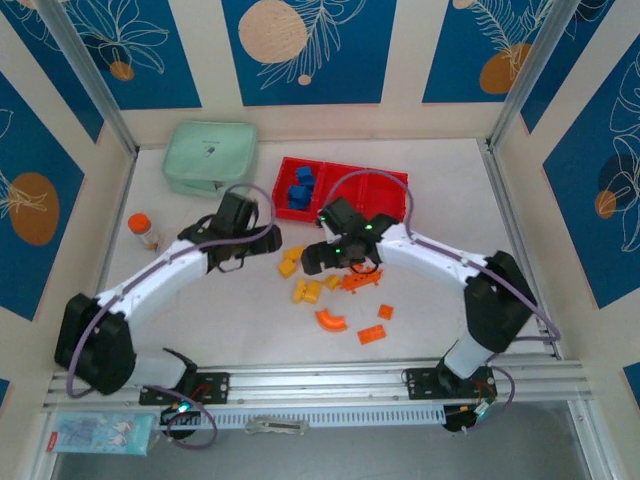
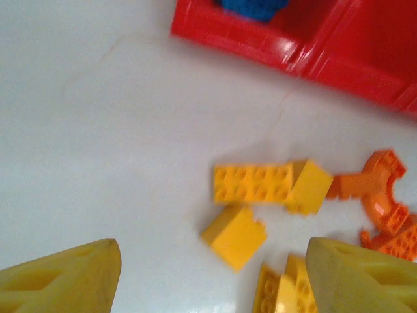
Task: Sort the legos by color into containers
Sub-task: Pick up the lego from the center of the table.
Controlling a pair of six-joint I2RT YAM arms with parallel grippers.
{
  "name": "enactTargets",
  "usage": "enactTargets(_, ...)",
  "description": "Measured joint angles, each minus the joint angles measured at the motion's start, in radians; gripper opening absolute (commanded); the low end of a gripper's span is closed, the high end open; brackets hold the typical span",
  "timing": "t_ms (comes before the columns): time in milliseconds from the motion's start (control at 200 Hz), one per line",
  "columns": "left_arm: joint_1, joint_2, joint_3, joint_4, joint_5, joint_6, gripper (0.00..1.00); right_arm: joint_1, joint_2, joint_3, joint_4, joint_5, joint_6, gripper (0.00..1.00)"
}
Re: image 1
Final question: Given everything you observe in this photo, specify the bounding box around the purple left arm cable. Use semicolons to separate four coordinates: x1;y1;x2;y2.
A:
66;183;278;450

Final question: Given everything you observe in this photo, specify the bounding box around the tissue packet with print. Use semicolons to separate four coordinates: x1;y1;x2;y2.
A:
47;412;154;457

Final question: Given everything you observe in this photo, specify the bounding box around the red three-compartment bin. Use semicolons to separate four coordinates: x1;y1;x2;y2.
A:
271;156;409;227

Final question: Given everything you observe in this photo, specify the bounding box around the long orange lego plate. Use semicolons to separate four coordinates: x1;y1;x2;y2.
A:
340;267;385;296

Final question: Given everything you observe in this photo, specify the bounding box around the small metal tool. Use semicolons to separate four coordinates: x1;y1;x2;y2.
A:
244;417;310;437

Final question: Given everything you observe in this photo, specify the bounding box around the aluminium frame post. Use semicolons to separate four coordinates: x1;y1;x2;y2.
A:
487;0;585;151
37;0;140;156

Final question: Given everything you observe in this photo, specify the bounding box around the black controller board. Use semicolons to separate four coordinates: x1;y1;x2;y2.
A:
443;402;495;434
159;399;202;442

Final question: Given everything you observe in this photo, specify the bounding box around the aluminium table side rail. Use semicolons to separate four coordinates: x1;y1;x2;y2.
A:
480;139;562;360
73;149;140;372

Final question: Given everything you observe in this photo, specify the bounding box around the white slotted cable duct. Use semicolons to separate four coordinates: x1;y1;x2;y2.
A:
159;405;446;430

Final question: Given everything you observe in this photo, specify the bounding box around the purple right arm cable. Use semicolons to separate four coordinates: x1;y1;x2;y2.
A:
327;169;561;436

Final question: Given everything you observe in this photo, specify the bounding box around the orange-lid plastic bottle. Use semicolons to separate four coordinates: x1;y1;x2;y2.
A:
127;213;162;253

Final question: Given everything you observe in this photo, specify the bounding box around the orange curved lego piece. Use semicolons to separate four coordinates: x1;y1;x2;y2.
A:
314;308;350;333

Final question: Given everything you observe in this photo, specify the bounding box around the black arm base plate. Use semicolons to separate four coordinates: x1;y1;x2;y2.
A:
404;367;499;401
138;372;231;406

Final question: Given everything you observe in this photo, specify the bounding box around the aluminium mounting rail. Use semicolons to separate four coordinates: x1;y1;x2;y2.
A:
42;359;586;414

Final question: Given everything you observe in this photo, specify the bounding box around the mint green zipper pouch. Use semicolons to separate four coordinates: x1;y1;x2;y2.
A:
162;121;260;199

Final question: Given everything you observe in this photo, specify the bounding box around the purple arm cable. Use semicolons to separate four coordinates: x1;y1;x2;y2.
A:
66;183;278;450
327;169;561;436

